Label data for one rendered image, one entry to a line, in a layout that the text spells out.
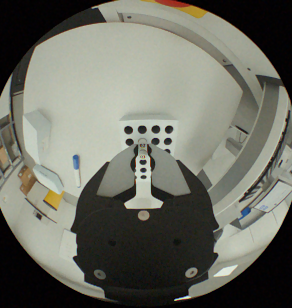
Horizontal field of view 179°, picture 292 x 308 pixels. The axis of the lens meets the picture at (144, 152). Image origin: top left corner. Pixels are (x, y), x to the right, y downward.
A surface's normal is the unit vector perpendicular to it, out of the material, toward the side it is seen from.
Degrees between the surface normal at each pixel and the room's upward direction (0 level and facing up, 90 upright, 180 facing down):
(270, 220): 90
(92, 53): 0
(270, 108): 90
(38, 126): 90
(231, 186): 90
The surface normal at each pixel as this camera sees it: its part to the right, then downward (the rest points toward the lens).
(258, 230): -0.96, -0.22
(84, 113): 0.03, 0.54
